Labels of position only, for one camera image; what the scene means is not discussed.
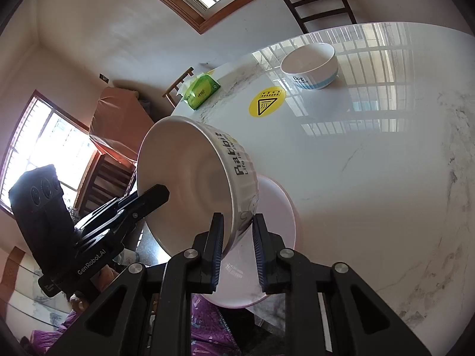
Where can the white printed sheet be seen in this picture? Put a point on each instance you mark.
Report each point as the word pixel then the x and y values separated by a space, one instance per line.
pixel 29 304

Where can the person's left hand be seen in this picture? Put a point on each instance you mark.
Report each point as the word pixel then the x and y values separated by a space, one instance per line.
pixel 78 301

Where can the green tissue pack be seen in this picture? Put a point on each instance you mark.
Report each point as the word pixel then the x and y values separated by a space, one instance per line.
pixel 202 92

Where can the pink bowl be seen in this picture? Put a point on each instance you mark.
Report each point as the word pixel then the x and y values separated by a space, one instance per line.
pixel 274 222

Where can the brown cardboard box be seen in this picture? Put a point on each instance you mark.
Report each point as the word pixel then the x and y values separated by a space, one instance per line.
pixel 118 122

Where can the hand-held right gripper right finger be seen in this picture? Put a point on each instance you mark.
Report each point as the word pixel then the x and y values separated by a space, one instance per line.
pixel 259 256

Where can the light wooden chair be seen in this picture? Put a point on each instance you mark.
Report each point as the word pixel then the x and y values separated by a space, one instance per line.
pixel 178 81

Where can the dark wall switch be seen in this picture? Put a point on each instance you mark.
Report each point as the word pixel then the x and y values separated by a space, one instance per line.
pixel 104 78

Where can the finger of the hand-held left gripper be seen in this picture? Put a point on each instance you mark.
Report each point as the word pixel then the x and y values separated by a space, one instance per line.
pixel 148 198

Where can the side window with bars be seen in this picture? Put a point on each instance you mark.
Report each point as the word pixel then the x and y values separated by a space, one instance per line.
pixel 44 144

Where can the yellow round sticker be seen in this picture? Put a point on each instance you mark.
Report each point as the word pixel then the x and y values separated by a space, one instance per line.
pixel 266 104

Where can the purple patterned clothing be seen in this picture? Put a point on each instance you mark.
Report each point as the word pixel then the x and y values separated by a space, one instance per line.
pixel 211 322

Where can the white blue-striped bowl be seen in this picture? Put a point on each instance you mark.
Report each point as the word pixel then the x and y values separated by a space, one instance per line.
pixel 308 59

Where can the white pink-striped bowl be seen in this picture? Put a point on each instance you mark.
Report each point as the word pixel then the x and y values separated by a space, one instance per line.
pixel 185 163

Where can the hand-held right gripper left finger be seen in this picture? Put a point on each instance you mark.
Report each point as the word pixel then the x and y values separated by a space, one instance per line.
pixel 218 256

